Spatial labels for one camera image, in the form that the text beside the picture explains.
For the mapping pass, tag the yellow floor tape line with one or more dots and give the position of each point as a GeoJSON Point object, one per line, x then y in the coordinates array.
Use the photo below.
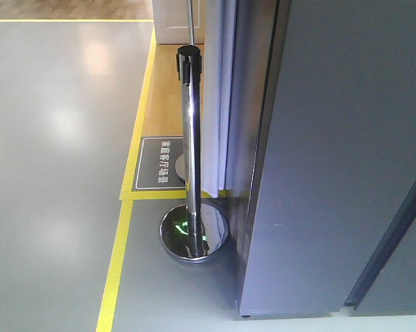
{"type": "Point", "coordinates": [146, 289]}

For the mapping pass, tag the dark grey fridge body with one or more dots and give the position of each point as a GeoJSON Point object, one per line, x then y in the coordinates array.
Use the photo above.
{"type": "Point", "coordinates": [387, 285]}

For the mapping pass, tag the blue curtain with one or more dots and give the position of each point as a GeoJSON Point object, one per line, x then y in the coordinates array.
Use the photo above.
{"type": "Point", "coordinates": [218, 58]}

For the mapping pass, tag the chrome stanchion post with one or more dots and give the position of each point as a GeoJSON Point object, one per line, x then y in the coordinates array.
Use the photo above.
{"type": "Point", "coordinates": [192, 232]}

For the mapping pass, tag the fridge door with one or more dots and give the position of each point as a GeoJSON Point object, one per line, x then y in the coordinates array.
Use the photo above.
{"type": "Point", "coordinates": [340, 154]}

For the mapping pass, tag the grey floor sign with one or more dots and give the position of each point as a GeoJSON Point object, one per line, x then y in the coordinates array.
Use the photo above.
{"type": "Point", "coordinates": [156, 169]}

